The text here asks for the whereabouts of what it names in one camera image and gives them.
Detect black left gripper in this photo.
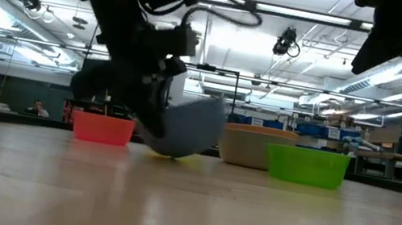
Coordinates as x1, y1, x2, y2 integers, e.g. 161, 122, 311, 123
63, 0, 206, 144

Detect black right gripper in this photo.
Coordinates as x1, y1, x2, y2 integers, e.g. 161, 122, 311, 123
341, 0, 402, 83

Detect blue-grey plastic bowl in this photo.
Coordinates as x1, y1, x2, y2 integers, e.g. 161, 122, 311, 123
132, 84, 229, 166

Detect red-orange plastic bowl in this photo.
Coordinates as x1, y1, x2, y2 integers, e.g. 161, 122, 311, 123
68, 108, 137, 149

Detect beige bowl with orange rim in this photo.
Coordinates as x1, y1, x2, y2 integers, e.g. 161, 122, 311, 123
216, 119, 300, 176

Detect blue storage bin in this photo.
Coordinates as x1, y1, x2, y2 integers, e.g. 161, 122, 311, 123
237, 114, 286, 132
294, 120, 362, 144

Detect person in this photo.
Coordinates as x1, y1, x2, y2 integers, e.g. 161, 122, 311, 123
23, 98, 52, 119

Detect wooden workbench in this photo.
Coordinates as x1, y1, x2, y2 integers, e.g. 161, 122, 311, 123
350, 145, 402, 183

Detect green plastic bowl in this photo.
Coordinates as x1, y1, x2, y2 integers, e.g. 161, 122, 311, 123
262, 141, 352, 192

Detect black metal frame stand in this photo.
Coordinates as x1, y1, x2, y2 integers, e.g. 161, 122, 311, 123
178, 60, 242, 123

